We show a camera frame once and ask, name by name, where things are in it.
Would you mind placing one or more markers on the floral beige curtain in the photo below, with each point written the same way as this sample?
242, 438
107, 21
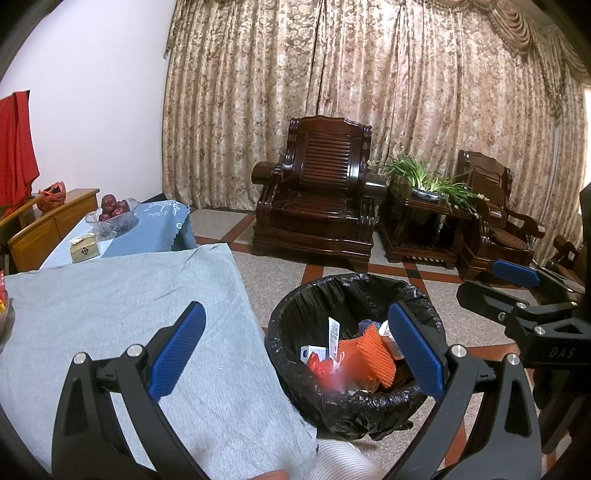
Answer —
277, 92

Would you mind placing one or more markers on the dark wooden side table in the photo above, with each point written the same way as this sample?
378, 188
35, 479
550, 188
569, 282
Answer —
415, 230

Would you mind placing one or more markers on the red cloth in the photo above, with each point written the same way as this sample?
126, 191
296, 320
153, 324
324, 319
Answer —
16, 147

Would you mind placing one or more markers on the red apple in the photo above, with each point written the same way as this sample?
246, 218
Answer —
104, 216
108, 204
123, 206

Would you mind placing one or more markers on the glass fruit bowl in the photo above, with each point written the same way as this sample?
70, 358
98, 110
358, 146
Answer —
115, 226

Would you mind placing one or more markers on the trash bin with black liner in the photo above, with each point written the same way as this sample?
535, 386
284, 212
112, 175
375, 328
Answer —
323, 295

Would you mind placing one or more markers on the orange foam net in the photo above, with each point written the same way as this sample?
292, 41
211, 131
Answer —
364, 355

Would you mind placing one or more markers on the tissue box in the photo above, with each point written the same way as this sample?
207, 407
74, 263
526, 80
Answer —
85, 251

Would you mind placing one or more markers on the red snack packet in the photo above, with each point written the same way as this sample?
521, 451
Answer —
2, 286

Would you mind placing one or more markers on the dark wooden chair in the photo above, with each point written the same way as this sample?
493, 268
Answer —
561, 251

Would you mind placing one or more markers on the white printed wrapper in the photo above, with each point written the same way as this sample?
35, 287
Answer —
333, 337

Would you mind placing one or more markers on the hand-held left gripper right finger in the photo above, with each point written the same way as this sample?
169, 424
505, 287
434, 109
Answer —
415, 350

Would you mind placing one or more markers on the blue tablecloth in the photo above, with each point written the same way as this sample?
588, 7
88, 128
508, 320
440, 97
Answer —
152, 230

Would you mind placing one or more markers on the white medicine box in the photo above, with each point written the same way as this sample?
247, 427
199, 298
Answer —
311, 353

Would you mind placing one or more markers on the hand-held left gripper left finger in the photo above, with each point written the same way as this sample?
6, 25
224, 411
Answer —
178, 350

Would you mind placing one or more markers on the glass snack bowl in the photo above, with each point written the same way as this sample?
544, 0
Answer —
7, 325

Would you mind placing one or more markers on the grey blanket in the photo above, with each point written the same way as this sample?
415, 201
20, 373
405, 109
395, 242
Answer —
115, 300

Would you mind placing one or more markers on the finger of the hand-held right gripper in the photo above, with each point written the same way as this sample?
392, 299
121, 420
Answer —
485, 295
515, 273

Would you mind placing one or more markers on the dark wooden armchair with cushion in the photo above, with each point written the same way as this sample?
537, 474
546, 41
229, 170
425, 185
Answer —
489, 184

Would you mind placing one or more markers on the white ribbed garment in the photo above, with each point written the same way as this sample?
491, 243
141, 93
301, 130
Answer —
346, 461

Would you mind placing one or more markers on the potted green plant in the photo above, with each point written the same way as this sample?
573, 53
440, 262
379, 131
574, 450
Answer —
415, 177

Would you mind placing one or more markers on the small red plastic bag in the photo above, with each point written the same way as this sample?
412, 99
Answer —
323, 367

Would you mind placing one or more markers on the blue plastic bag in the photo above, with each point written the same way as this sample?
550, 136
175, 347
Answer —
367, 322

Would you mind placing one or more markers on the wooden cabinet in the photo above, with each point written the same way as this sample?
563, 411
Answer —
46, 230

